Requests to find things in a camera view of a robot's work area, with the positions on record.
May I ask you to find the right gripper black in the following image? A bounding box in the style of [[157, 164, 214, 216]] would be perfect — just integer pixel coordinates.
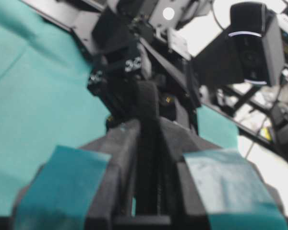
[[87, 4, 201, 125]]

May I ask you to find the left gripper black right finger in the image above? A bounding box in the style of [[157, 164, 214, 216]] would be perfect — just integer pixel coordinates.
[[160, 118, 288, 230]]

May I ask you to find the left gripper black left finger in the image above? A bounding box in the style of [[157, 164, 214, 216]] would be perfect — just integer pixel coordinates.
[[11, 120, 141, 230]]

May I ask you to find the green table cloth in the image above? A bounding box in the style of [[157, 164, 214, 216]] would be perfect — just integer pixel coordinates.
[[0, 0, 238, 216]]

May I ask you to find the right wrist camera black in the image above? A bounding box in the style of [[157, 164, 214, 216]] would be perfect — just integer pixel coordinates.
[[191, 1, 285, 87]]

